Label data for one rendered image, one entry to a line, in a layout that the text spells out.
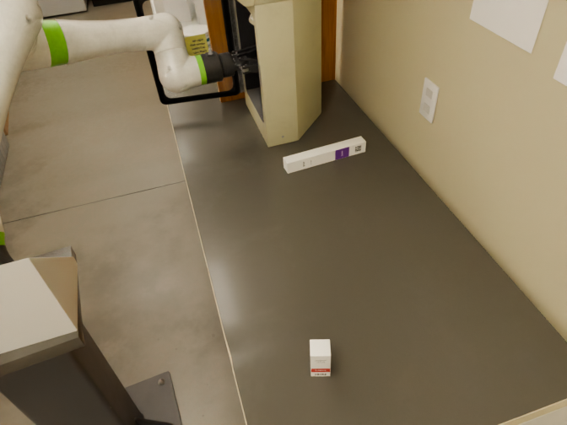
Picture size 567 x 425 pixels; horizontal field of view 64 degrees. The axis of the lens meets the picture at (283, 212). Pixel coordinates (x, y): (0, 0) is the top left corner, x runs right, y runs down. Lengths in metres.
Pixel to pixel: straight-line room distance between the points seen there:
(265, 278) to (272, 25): 0.72
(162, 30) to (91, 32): 0.20
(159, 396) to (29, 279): 1.16
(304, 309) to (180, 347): 1.19
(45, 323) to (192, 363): 1.09
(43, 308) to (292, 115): 0.93
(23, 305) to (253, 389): 0.52
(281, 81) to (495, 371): 0.99
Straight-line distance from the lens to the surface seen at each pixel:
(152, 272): 2.52
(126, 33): 1.44
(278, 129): 1.55
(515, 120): 1.14
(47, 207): 3.21
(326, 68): 1.95
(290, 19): 1.40
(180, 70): 1.47
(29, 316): 1.15
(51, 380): 1.42
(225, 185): 1.43
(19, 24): 1.19
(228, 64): 1.51
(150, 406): 2.10
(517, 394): 1.07
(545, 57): 1.06
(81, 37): 1.39
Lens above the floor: 1.84
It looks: 43 degrees down
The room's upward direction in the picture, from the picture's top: 4 degrees counter-clockwise
